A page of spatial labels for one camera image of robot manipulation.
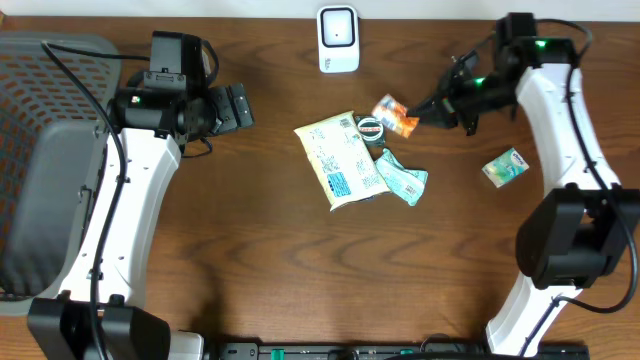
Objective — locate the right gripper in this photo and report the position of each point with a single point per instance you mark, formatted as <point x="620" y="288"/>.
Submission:
<point x="441" y="109"/>

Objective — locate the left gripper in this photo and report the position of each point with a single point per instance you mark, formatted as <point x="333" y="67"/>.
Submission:
<point x="220" y="111"/>

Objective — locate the orange tissue pack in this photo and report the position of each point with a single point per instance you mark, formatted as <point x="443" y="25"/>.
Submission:
<point x="393" y="116"/>

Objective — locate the dark green snack packet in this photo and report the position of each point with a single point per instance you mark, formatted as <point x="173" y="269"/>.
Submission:
<point x="371" y="130"/>

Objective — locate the small green tissue pack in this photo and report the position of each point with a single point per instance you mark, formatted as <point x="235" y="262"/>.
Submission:
<point x="505" y="168"/>

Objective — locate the yellow snack bag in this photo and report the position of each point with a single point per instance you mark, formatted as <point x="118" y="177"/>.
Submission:
<point x="341" y="161"/>

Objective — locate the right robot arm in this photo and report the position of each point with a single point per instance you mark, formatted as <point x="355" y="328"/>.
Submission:
<point x="586" y="220"/>

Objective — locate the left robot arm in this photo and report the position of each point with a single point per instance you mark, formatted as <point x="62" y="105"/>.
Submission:
<point x="99" y="311"/>

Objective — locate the white barcode scanner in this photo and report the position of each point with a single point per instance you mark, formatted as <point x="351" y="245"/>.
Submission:
<point x="338" y="39"/>

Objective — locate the grey plastic basket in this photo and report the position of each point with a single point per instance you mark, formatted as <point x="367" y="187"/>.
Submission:
<point x="52" y="152"/>

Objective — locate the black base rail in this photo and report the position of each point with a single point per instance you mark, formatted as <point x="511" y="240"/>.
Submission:
<point x="390" y="351"/>

